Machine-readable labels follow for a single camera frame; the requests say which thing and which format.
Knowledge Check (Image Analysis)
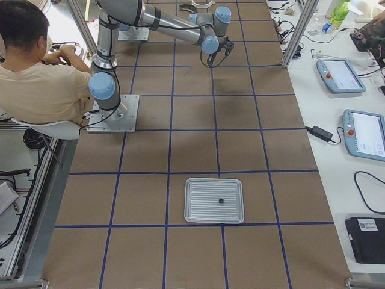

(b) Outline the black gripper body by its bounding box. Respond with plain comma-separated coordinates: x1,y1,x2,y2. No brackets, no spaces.
217,36,234,56

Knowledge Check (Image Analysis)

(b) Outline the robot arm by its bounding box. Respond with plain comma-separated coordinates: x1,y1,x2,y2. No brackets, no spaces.
86,1,234,133

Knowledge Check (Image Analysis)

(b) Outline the ribbed metal tray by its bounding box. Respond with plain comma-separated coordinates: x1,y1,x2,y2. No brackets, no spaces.
184,178,245,224

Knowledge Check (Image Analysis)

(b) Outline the white curved plastic part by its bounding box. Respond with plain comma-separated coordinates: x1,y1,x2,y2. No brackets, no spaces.
191,0,215,9

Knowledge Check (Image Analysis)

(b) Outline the olive green brake shoe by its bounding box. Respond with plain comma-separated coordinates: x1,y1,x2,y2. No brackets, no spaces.
179,4,197,13

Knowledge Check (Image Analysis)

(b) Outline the far teach pendant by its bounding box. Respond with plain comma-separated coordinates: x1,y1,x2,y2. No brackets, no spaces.
316,59,366,94

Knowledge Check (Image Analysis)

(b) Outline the teach pendant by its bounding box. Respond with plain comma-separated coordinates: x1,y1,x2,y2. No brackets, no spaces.
316,59,366,94
342,110,384,161

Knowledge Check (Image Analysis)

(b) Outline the black power adapter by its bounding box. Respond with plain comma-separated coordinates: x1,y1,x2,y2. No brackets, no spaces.
306,126,333,142

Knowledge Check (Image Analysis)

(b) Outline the near teach pendant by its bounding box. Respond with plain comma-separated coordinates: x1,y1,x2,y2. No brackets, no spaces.
342,110,384,161

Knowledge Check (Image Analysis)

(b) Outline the white chair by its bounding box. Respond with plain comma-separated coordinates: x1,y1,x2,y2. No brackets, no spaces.
0,116,84,169

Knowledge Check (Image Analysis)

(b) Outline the person in beige shirt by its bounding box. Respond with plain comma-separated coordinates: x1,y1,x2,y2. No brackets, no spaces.
1,1,91,125

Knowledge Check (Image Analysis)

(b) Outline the black tablet device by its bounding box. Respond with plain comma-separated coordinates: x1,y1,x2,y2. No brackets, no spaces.
345,217,384,264

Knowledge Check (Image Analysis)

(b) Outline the aluminium frame post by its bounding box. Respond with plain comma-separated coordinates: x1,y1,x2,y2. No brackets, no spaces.
282,0,319,68

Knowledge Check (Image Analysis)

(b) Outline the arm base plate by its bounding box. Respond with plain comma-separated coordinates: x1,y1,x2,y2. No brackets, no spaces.
86,94,140,133
118,26,149,42

